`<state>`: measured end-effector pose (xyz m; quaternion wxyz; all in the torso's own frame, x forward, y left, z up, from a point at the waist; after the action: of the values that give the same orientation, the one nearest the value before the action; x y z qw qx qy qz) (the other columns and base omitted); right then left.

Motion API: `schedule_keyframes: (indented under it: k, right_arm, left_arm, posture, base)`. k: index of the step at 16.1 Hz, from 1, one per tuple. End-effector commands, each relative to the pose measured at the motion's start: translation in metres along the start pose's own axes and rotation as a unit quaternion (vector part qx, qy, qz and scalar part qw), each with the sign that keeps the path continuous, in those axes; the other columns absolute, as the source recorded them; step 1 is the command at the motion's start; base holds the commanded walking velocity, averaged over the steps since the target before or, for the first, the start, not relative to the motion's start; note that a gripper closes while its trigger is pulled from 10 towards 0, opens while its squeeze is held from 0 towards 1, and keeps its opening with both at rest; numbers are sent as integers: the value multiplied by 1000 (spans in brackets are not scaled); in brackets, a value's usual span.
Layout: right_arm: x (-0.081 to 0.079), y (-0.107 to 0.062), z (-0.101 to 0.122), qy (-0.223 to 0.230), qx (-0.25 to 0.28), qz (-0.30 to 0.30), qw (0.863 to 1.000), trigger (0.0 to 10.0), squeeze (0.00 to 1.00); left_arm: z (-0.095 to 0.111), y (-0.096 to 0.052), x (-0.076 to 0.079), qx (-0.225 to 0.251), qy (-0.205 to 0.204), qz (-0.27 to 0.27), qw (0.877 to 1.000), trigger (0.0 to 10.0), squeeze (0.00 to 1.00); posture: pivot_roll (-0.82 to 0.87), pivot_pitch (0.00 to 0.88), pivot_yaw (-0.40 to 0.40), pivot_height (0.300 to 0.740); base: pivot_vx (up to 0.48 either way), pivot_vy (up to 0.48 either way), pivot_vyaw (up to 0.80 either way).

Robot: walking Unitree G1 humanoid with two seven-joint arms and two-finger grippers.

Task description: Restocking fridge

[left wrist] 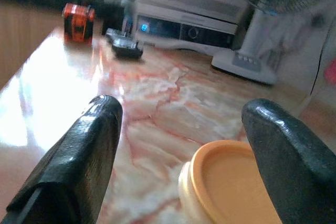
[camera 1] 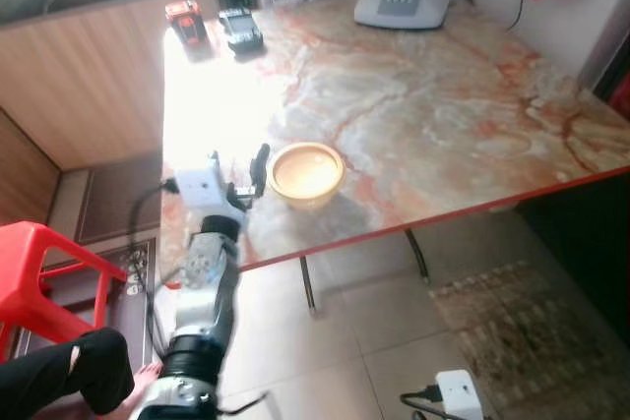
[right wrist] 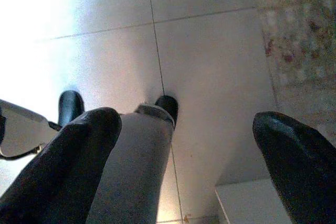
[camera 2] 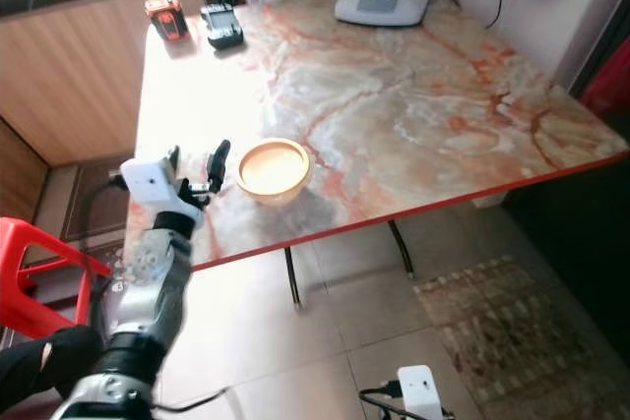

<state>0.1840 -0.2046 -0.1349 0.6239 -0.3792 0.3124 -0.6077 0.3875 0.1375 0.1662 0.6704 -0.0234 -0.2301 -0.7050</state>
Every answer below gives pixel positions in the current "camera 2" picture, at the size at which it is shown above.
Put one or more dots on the yellow plastic bowl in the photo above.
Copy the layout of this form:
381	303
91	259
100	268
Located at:
274	176

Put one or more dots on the patterned brown floor rug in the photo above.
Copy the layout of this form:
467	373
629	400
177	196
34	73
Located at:
512	327

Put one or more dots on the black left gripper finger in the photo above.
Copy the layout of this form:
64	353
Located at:
218	162
172	160

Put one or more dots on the black low cabinet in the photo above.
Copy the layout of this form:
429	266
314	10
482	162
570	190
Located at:
576	199

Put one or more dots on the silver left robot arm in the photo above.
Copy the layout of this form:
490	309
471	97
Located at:
157	282

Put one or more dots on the wooden cabinet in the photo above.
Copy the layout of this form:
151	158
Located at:
69	86

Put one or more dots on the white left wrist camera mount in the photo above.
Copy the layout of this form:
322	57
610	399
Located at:
148	182

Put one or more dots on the red and black battery pack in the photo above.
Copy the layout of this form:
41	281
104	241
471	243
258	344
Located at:
165	18

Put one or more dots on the red plastic stool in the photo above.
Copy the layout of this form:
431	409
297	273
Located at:
25	268

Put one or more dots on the person's leg in black trousers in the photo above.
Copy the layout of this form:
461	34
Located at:
49	361

